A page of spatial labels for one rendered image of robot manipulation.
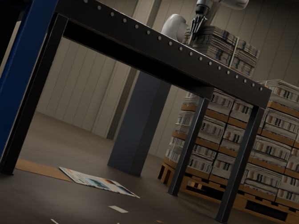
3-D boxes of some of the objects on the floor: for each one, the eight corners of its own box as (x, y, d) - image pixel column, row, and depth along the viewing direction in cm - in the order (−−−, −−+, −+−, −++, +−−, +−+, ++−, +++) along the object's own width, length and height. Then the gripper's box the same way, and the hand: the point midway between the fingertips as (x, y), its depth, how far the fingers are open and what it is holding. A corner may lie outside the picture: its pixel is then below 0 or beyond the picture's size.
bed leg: (173, 194, 275) (205, 99, 278) (177, 196, 270) (211, 100, 273) (166, 192, 272) (199, 96, 275) (171, 194, 267) (204, 97, 270)
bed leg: (221, 220, 232) (258, 108, 235) (228, 224, 227) (266, 110, 230) (213, 219, 229) (252, 105, 232) (220, 222, 224) (259, 106, 227)
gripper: (215, 9, 235) (201, 48, 233) (201, 11, 246) (188, 48, 245) (205, 3, 231) (191, 43, 230) (191, 6, 242) (178, 43, 241)
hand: (191, 40), depth 237 cm, fingers closed
